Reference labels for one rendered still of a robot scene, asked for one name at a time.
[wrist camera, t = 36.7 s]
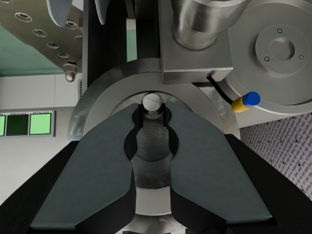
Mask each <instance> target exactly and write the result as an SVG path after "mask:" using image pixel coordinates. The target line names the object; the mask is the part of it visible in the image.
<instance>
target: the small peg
mask: <svg viewBox="0 0 312 234"><path fill-rule="evenodd" d="M141 105H142V109H143V111H144V113H145V115H146V117H147V118H148V119H151V120H156V119H158V118H159V117H160V116H161V115H162V113H163V98H162V97H161V95H160V94H158V93H156V92H148V93H146V94H145V95H144V96H143V97H142V100H141Z"/></svg>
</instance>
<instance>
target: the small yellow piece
mask: <svg viewBox="0 0 312 234"><path fill-rule="evenodd" d="M206 78H207V79H208V80H209V81H210V83H211V84H212V85H213V86H214V88H215V89H216V90H217V92H218V93H219V94H220V95H221V97H222V98H223V99H224V100H225V101H226V102H228V103H229V104H230V105H231V107H232V109H233V111H235V112H242V111H245V110H247V109H250V108H252V107H254V106H255V105H257V104H258V103H259V102H260V96H259V94H258V93H256V92H254V91H252V92H249V93H247V94H245V95H243V96H241V97H239V98H238V99H236V100H234V101H233V100H231V99H230V98H229V97H228V96H227V95H226V94H225V93H224V92H223V91H222V89H221V88H220V87H219V85H218V84H217V83H216V82H215V80H214V79H213V78H212V77H206Z"/></svg>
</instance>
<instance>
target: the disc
mask: <svg viewBox="0 0 312 234"><path fill-rule="evenodd" d="M141 72H162V68H161V58H142V59H136V60H132V61H129V62H126V63H123V64H120V65H118V66H116V67H114V68H112V69H110V70H108V71H107V72H105V73H104V74H103V75H101V76H100V77H99V78H97V79H96V80H95V81H94V82H93V83H92V84H91V85H90V86H89V87H88V88H87V90H86V91H85V92H84V93H83V95H82V96H81V98H80V99H79V101H78V103H77V105H76V106H75V109H74V111H73V113H72V116H71V119H70V122H69V126H68V131H67V137H66V145H67V144H69V143H70V142H71V141H79V140H80V139H81V138H82V132H83V127H84V123H85V120H86V118H87V115H88V113H89V111H90V109H91V107H92V106H93V104H94V103H95V101H96V100H97V98H98V97H99V96H100V95H101V94H102V93H103V92H104V91H105V90H106V89H107V88H108V87H110V86H111V85H112V84H114V83H115V82H117V81H119V80H121V79H123V78H125V77H127V76H130V75H133V74H137V73H141ZM193 84H194V85H195V86H197V87H198V88H199V89H200V90H201V91H202V92H203V93H204V94H205V95H206V96H207V97H208V98H209V100H210V101H211V102H212V104H213V105H214V107H215V109H216V110H217V113H218V115H219V117H220V120H221V124H222V127H223V133H225V134H233V135H234V136H236V137H237V138H238V139H239V140H240V139H241V137H240V130H239V126H238V122H237V119H236V116H235V113H234V111H233V109H232V107H231V105H230V104H229V103H228V102H226V101H225V100H224V99H223V98H222V97H221V95H220V94H219V93H218V92H217V90H216V89H215V88H214V86H213V85H212V84H211V83H210V82H196V83H193ZM184 228H186V227H184V226H183V225H181V224H180V223H178V222H177V221H176V220H175V219H174V218H173V216H172V214H165V215H141V214H135V216H134V219H133V220H132V222H131V223H130V224H128V225H127V226H125V227H124V228H123V229H126V230H129V231H132V232H136V233H142V234H165V233H170V232H174V231H178V230H181V229H184Z"/></svg>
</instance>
